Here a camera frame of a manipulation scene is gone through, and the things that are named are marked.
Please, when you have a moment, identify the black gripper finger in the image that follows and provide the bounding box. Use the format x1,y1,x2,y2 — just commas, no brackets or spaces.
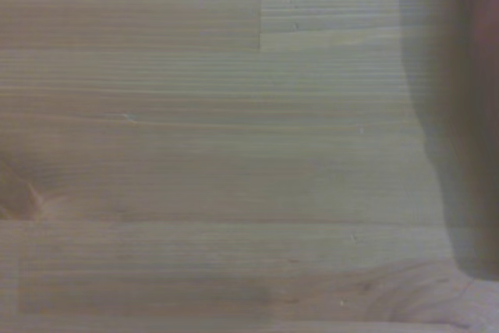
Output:
397,0,499,282

